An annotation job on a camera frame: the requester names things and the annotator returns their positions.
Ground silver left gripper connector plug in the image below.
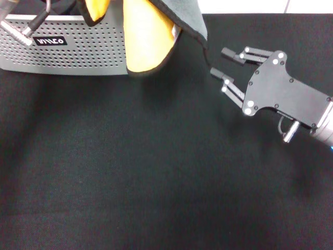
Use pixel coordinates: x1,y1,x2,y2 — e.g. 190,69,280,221
0,19,34,47

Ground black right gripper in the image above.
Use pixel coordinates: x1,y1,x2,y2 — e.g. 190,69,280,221
210,46,333,130

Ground yellow and grey towel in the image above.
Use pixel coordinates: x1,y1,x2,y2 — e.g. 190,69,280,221
78,0,212,77

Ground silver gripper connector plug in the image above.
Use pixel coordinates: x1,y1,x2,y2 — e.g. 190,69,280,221
0,19,34,47
283,120,300,144

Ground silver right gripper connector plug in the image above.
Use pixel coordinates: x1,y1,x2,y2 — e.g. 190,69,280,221
283,120,300,144

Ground grey perforated plastic storage box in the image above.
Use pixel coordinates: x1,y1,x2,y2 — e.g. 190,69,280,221
0,14,130,77

